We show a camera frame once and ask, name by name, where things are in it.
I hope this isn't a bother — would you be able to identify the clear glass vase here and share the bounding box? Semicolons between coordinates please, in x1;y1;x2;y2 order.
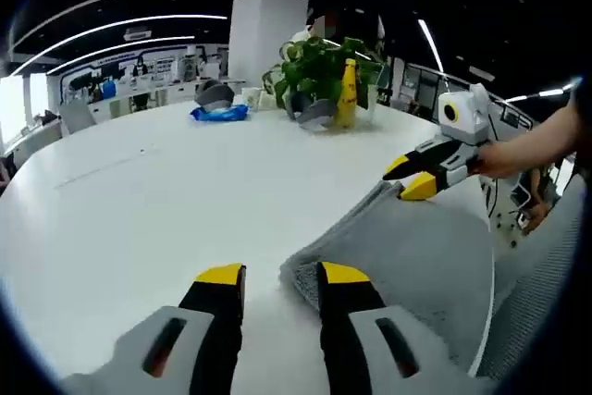
356;83;376;129

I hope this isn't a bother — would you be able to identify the person's right hand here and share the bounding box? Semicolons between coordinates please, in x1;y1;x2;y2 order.
475;142;510;179

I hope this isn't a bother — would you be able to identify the short ceiling light strip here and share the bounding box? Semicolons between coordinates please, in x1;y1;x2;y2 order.
417;19;446;73

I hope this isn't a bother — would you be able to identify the green potted plant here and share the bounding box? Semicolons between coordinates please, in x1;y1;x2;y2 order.
262;36;385;112

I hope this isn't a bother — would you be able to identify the yellow bottle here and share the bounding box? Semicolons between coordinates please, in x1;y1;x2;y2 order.
333;57;360;129

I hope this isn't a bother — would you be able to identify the grey mesh office chair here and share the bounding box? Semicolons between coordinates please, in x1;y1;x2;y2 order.
475;172;584;382

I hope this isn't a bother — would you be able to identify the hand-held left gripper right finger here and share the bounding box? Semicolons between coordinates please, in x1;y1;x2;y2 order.
316;261;491;395

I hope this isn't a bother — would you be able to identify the grey curved holder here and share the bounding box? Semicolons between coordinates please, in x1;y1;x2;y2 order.
289;92;338;131
193;79;236;109

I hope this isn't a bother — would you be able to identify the blue wipes packet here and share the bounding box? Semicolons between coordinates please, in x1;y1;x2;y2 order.
190;105;250;123

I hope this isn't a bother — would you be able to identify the white cup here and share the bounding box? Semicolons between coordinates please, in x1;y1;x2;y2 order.
242;87;265;112

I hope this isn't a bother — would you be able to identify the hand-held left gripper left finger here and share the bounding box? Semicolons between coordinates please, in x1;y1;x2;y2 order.
59;263;247;395

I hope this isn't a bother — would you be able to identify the white counter row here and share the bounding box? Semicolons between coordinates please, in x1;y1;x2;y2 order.
59;78;246;119

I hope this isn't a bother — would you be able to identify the grey towel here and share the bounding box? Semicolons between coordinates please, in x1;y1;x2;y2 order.
279;180;496;368

